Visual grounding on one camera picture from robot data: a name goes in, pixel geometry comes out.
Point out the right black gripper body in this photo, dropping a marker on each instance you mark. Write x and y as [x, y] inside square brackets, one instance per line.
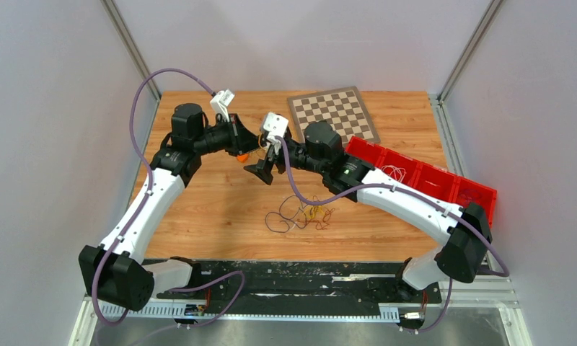
[293, 156]

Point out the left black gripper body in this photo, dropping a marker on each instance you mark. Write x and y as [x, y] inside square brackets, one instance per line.
[223, 139]

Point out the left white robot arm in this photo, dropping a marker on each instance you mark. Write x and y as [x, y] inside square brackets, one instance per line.
[113, 271]

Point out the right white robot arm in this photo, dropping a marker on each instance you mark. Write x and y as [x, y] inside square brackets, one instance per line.
[462, 232]

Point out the wooden chessboard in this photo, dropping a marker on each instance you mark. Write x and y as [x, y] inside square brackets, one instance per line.
[343, 108]

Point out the red compartment tray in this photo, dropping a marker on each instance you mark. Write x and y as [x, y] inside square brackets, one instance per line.
[427, 178]

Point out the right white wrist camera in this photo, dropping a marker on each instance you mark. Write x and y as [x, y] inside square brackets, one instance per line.
[274, 125]

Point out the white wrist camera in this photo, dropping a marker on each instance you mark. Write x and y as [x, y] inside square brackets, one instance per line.
[274, 125]
[220, 103]

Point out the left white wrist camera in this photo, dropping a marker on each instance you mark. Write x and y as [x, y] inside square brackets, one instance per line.
[220, 103]

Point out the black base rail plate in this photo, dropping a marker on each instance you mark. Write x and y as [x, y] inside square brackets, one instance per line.
[301, 288]

